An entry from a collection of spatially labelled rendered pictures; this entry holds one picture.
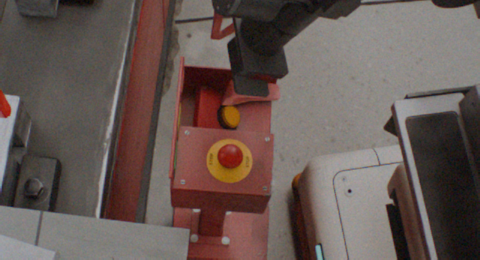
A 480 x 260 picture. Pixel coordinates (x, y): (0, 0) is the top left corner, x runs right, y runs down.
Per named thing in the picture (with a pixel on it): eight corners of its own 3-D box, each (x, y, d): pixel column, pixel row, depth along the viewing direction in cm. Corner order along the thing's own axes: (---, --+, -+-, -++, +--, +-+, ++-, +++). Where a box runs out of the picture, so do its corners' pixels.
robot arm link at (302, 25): (340, 13, 77) (328, -29, 79) (290, 4, 74) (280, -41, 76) (304, 41, 83) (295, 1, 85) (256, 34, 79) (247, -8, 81)
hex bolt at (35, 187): (41, 199, 94) (40, 196, 92) (22, 197, 94) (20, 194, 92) (45, 181, 95) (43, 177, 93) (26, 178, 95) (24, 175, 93)
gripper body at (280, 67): (236, 76, 84) (270, 48, 78) (223, 4, 87) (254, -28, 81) (280, 82, 87) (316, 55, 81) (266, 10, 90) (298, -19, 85)
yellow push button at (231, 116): (232, 132, 121) (240, 129, 120) (214, 126, 119) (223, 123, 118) (233, 112, 123) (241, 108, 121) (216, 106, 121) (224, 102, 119)
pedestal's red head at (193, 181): (264, 214, 120) (277, 186, 104) (170, 207, 120) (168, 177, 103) (269, 107, 128) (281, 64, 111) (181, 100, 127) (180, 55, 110)
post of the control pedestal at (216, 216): (220, 236, 173) (235, 171, 123) (199, 234, 173) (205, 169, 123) (222, 215, 175) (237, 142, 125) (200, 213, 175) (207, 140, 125)
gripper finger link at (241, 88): (205, 118, 89) (244, 87, 82) (197, 67, 92) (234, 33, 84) (250, 121, 93) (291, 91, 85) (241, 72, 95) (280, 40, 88)
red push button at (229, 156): (241, 174, 111) (242, 168, 107) (215, 172, 111) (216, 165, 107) (242, 150, 112) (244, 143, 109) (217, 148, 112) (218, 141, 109)
